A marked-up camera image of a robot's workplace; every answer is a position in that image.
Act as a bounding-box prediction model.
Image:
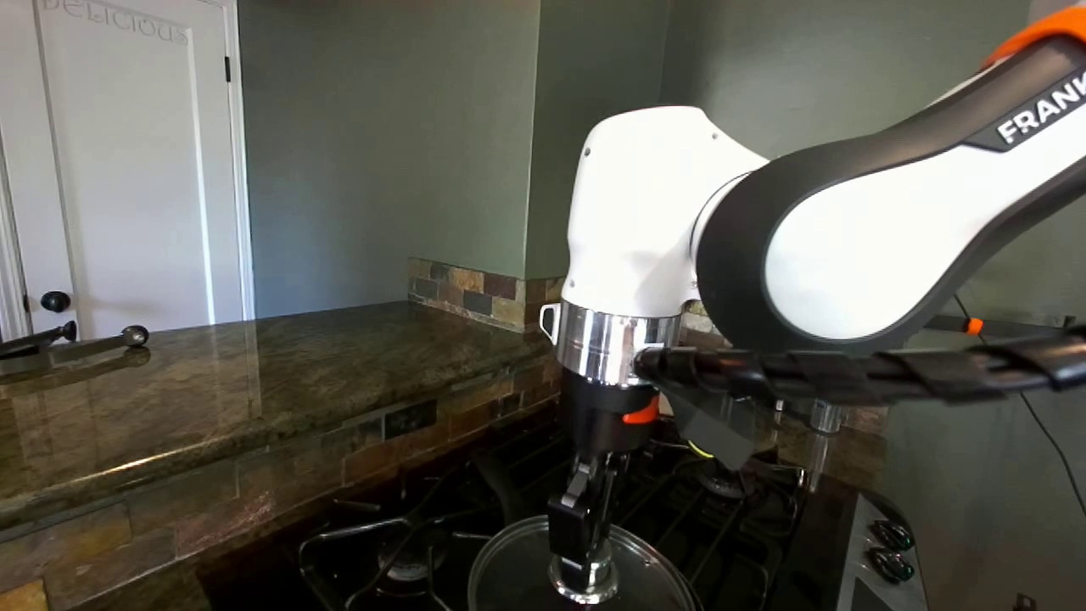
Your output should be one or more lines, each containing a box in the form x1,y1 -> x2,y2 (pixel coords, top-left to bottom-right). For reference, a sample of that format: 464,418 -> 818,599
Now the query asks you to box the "metal desk lamp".
0,321 -> 152,365

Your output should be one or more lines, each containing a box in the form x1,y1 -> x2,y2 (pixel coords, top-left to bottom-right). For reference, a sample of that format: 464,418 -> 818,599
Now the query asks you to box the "orange strap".
983,0 -> 1086,65

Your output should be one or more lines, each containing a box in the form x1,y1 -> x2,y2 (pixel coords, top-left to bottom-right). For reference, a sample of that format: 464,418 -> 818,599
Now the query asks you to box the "dark wall outlet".
379,397 -> 443,443

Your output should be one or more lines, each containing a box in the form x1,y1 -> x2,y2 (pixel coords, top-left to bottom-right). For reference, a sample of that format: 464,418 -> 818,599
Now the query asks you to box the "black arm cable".
633,338 -> 1086,408

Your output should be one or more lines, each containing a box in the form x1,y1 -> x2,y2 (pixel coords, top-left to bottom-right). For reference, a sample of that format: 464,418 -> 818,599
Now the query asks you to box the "white door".
0,0 -> 258,342

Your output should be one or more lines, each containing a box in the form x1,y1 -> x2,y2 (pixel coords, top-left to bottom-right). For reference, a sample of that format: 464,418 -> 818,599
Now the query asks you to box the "granite bar counter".
0,300 -> 563,536

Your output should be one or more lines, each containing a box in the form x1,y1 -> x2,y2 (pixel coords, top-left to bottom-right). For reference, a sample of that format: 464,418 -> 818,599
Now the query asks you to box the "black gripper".
548,373 -> 663,569

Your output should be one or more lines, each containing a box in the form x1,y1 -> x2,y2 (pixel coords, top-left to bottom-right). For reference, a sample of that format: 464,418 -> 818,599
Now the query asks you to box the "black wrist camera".
647,372 -> 783,477

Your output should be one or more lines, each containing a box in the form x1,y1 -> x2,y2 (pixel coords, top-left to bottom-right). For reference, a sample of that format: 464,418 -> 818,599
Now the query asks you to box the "glass lid with metal knob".
464,512 -> 704,611

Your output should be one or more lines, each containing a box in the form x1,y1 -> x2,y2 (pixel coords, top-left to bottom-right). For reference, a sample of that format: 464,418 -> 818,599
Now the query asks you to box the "black camera mount rod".
948,308 -> 1086,346

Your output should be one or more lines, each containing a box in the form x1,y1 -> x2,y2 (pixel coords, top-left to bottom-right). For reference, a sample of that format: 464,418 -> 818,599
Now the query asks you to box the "thin black camera cable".
1014,389 -> 1086,519

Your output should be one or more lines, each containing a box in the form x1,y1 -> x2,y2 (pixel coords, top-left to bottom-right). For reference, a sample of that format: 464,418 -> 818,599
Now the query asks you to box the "small orange cable clip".
618,393 -> 663,432

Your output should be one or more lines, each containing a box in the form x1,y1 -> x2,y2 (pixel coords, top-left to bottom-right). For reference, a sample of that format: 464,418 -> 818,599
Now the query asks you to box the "black gas stove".
197,406 -> 930,611

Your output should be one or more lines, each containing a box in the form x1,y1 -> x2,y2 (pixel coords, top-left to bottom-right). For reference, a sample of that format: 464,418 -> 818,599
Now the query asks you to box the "black stove knob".
870,547 -> 918,589
877,516 -> 918,553

